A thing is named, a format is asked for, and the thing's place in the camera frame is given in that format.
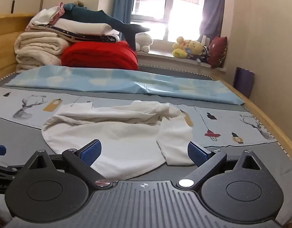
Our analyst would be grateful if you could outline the white t-shirt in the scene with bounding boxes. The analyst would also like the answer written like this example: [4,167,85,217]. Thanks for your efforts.
[41,101,192,181]

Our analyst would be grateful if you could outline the grey printed bed sheet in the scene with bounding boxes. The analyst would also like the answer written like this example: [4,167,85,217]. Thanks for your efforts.
[0,66,292,227]

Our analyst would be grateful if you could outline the light blue patterned cloth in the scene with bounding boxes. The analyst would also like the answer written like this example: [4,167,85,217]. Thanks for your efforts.
[6,65,244,105]

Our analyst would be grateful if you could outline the purple box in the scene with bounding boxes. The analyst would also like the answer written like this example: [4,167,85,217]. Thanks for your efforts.
[233,67,255,98]

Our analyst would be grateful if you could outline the cream folded blanket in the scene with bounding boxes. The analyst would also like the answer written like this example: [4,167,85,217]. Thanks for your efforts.
[14,31,70,73]

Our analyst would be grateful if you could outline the red folded blanket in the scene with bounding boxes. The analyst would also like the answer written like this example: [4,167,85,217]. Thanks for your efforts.
[61,41,139,70]

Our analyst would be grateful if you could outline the dark red cushion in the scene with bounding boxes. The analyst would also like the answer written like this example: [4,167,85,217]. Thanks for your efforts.
[207,36,228,68]

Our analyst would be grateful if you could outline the yellow plush toys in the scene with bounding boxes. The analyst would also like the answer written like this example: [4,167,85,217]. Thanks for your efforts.
[172,36,210,62]

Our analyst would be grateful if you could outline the white plush toy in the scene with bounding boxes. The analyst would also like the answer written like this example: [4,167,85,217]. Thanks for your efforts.
[135,32,153,53]

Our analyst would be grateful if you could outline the purple curtain right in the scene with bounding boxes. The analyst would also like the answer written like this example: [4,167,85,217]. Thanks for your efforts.
[199,0,225,42]

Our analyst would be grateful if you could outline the white folded bedding stack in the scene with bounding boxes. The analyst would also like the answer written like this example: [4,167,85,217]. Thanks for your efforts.
[25,6,120,43]

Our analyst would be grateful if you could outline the blue curtain left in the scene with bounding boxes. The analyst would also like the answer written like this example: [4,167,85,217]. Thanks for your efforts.
[112,0,137,41]

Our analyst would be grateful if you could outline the wooden bed frame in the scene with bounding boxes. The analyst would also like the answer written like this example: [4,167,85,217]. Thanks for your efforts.
[0,14,292,160]

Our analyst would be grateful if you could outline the window frame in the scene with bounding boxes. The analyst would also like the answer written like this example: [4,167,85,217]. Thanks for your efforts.
[131,0,204,42]

